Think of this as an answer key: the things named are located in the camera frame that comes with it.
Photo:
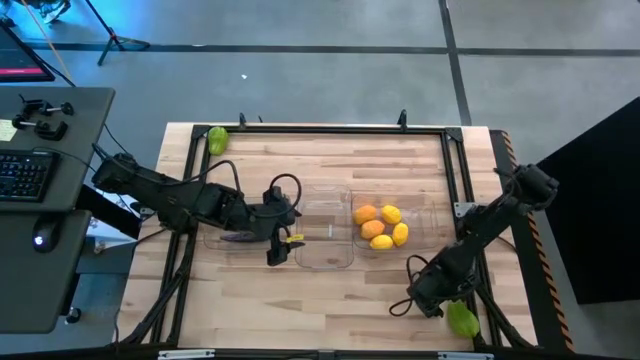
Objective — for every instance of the black screw clamp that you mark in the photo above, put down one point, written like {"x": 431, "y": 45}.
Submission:
{"x": 47, "y": 131}
{"x": 37, "y": 106}

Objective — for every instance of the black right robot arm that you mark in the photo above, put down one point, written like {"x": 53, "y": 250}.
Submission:
{"x": 490, "y": 220}

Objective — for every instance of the yellow lemon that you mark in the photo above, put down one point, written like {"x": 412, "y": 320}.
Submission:
{"x": 381, "y": 242}
{"x": 391, "y": 214}
{"x": 400, "y": 233}

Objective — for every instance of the small black frame clamp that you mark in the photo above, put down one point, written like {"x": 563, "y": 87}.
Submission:
{"x": 401, "y": 119}
{"x": 242, "y": 120}

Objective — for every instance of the black screen with pink bar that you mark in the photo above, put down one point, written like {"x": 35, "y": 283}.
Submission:
{"x": 20, "y": 60}

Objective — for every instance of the wide clear plastic bin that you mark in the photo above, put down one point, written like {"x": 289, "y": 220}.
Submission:
{"x": 421, "y": 225}
{"x": 215, "y": 245}

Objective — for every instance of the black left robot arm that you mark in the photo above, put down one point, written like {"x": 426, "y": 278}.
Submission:
{"x": 170, "y": 195}

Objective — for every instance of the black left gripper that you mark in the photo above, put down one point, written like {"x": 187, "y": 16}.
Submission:
{"x": 272, "y": 217}

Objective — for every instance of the black tripod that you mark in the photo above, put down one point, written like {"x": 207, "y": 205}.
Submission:
{"x": 114, "y": 39}

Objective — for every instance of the black floor panel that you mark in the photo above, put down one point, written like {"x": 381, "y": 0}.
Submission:
{"x": 600, "y": 240}

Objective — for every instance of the black backlit keyboard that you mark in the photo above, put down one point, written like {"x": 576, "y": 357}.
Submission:
{"x": 25, "y": 175}

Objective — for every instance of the tall clear plastic bin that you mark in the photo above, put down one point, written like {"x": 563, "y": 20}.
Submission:
{"x": 325, "y": 250}

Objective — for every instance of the black round knob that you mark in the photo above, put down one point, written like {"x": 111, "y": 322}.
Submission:
{"x": 73, "y": 315}

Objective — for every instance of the dark grey desk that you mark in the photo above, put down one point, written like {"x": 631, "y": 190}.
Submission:
{"x": 30, "y": 290}

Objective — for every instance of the black computer mouse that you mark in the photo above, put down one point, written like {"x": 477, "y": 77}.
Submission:
{"x": 45, "y": 239}

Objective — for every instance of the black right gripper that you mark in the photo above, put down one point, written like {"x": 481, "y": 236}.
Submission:
{"x": 442, "y": 287}

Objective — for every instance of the silver metal bracket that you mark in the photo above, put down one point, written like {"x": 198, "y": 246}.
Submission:
{"x": 186, "y": 354}
{"x": 465, "y": 356}

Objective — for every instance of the thin tan rod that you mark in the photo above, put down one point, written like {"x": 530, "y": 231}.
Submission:
{"x": 47, "y": 42}

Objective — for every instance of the orange fruit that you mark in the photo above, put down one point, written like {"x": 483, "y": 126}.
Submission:
{"x": 365, "y": 214}
{"x": 372, "y": 229}

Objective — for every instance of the black aluminium table frame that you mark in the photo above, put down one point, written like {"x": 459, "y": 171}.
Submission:
{"x": 325, "y": 129}

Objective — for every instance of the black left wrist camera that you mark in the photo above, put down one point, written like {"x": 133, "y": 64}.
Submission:
{"x": 276, "y": 195}

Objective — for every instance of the white papers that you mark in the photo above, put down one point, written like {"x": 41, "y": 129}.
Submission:
{"x": 107, "y": 233}

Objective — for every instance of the green bell pepper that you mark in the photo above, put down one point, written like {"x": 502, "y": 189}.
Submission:
{"x": 463, "y": 321}
{"x": 218, "y": 141}

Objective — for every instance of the pale sticky note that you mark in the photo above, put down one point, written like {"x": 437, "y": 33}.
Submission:
{"x": 6, "y": 131}

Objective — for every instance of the purple eggplant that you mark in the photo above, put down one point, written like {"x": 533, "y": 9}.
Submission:
{"x": 240, "y": 238}

